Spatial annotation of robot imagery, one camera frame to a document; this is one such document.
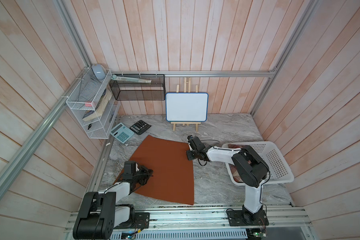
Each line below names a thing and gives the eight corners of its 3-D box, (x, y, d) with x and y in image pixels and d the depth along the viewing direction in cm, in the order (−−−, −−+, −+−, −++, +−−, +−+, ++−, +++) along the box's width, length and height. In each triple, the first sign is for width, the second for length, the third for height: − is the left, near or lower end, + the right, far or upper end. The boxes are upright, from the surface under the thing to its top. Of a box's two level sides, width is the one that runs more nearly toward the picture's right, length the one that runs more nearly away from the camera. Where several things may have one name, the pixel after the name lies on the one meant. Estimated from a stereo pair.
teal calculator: (110, 134, 111) (109, 131, 108) (122, 125, 117) (120, 122, 114) (123, 143, 106) (122, 140, 103) (134, 133, 111) (133, 130, 109)
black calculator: (130, 129, 114) (129, 127, 112) (141, 120, 120) (140, 118, 117) (139, 136, 110) (138, 133, 108) (150, 126, 116) (150, 124, 113)
